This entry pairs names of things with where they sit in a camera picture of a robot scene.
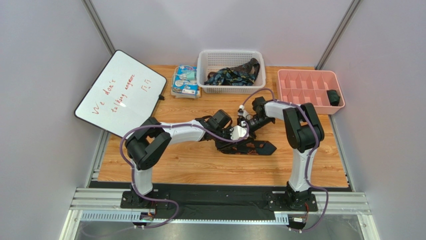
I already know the white whiteboard black frame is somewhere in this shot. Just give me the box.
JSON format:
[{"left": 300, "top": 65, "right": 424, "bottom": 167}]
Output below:
[{"left": 74, "top": 50, "right": 167, "bottom": 137}]

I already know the purple cable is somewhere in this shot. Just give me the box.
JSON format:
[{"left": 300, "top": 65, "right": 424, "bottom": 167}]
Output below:
[
  {"left": 119, "top": 121, "right": 251, "bottom": 230},
  {"left": 242, "top": 88, "right": 330, "bottom": 233}
]

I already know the aluminium frame post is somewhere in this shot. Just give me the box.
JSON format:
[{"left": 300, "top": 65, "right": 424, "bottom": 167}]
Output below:
[
  {"left": 314, "top": 0, "right": 363, "bottom": 70},
  {"left": 82, "top": 0, "right": 116, "bottom": 56}
]

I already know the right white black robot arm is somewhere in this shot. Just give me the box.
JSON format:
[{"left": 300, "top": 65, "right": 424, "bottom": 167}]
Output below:
[{"left": 249, "top": 97, "right": 325, "bottom": 210}]

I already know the rolled black tie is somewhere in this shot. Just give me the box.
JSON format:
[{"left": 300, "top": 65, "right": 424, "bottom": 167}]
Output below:
[{"left": 326, "top": 89, "right": 341, "bottom": 107}]

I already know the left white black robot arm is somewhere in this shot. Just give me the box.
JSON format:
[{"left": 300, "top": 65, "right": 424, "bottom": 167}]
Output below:
[{"left": 120, "top": 110, "right": 242, "bottom": 199}]

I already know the right aluminium frame post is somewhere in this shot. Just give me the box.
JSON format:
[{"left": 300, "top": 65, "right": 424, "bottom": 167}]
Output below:
[{"left": 314, "top": 0, "right": 363, "bottom": 70}]

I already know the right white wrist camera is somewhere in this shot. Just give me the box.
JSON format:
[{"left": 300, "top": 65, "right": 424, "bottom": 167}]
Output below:
[{"left": 237, "top": 105, "right": 252, "bottom": 120}]

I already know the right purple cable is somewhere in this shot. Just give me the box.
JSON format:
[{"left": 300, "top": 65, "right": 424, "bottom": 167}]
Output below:
[{"left": 242, "top": 88, "right": 330, "bottom": 233}]

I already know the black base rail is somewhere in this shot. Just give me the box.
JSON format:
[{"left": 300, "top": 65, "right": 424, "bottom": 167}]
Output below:
[{"left": 71, "top": 182, "right": 352, "bottom": 224}]

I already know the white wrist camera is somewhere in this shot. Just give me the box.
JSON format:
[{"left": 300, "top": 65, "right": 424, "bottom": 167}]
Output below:
[
  {"left": 237, "top": 105, "right": 252, "bottom": 120},
  {"left": 230, "top": 121, "right": 250, "bottom": 142}
]

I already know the black orange floral tie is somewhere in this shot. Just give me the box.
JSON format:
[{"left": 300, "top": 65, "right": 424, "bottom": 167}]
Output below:
[{"left": 215, "top": 138, "right": 277, "bottom": 156}]

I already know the left aluminium frame post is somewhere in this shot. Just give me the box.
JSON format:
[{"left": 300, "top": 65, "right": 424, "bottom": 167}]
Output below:
[{"left": 82, "top": 0, "right": 116, "bottom": 56}]

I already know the white plastic basket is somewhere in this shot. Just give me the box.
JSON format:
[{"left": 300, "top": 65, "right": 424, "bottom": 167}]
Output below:
[{"left": 196, "top": 50, "right": 266, "bottom": 94}]

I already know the blue white packet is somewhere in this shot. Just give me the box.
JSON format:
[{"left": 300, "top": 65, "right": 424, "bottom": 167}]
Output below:
[{"left": 170, "top": 65, "right": 201, "bottom": 99}]

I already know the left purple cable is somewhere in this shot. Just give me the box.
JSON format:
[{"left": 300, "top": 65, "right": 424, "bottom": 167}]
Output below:
[{"left": 119, "top": 121, "right": 251, "bottom": 230}]

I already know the pink divided organizer tray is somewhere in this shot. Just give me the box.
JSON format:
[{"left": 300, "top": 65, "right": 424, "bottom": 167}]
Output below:
[{"left": 276, "top": 69, "right": 346, "bottom": 115}]

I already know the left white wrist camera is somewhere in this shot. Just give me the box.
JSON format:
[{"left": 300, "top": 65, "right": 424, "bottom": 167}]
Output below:
[{"left": 230, "top": 121, "right": 250, "bottom": 142}]

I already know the dark floral ties pile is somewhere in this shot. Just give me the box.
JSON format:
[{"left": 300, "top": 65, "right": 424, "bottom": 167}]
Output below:
[{"left": 204, "top": 58, "right": 261, "bottom": 87}]

